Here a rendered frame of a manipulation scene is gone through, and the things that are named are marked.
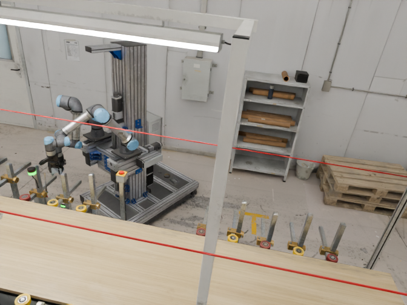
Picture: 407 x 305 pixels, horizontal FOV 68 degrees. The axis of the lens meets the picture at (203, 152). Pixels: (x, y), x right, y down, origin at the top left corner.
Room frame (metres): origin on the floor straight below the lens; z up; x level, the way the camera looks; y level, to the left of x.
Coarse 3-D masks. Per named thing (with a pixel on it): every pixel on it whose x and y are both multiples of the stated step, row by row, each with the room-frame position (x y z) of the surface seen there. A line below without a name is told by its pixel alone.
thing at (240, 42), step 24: (0, 0) 1.68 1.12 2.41; (24, 0) 1.66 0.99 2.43; (48, 0) 1.65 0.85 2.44; (72, 0) 1.63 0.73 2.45; (192, 24) 1.56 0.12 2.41; (216, 24) 1.54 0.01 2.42; (240, 24) 1.53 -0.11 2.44; (240, 48) 0.90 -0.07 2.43; (240, 72) 0.90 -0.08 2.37; (216, 168) 0.90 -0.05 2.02; (216, 192) 0.90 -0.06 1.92; (216, 216) 0.90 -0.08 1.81; (216, 240) 0.90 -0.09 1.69
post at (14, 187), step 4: (8, 164) 2.10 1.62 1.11; (8, 168) 2.09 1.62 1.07; (12, 168) 2.11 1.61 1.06; (8, 172) 2.09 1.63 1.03; (12, 172) 2.10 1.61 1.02; (8, 176) 2.09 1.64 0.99; (12, 176) 2.09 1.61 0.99; (12, 184) 2.09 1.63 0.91; (16, 184) 2.12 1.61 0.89; (12, 188) 2.09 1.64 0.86; (16, 188) 2.11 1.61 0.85; (12, 192) 2.09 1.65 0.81; (16, 192) 2.10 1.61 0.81; (16, 196) 2.09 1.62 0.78
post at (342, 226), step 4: (340, 224) 1.78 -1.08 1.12; (344, 224) 1.77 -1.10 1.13; (340, 228) 1.76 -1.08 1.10; (344, 228) 1.76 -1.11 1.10; (336, 232) 1.79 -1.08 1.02; (340, 232) 1.76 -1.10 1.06; (336, 236) 1.77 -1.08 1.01; (340, 236) 1.76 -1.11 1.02; (336, 240) 1.76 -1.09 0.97; (332, 244) 1.78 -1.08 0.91; (336, 244) 1.76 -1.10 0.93; (332, 248) 1.76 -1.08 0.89; (336, 248) 1.76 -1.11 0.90
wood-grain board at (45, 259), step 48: (0, 240) 1.47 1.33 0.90; (48, 240) 1.52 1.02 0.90; (96, 240) 1.56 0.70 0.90; (192, 240) 1.67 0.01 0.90; (0, 288) 1.12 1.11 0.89; (48, 288) 1.15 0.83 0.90; (96, 288) 1.19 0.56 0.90; (144, 288) 1.22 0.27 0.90; (192, 288) 1.26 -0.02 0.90; (240, 288) 1.30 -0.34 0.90; (288, 288) 1.34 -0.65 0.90; (336, 288) 1.38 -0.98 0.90; (384, 288) 1.42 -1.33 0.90
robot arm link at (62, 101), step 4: (60, 96) 2.64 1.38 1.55; (64, 96) 2.65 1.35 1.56; (68, 96) 2.66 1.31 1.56; (56, 100) 2.61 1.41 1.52; (60, 100) 2.61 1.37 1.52; (64, 100) 2.61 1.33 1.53; (68, 100) 2.60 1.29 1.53; (56, 104) 2.61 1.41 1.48; (60, 104) 2.60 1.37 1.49; (64, 104) 2.60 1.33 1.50; (68, 104) 2.59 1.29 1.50; (64, 108) 2.64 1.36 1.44; (68, 108) 2.62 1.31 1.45; (84, 124) 2.92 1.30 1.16
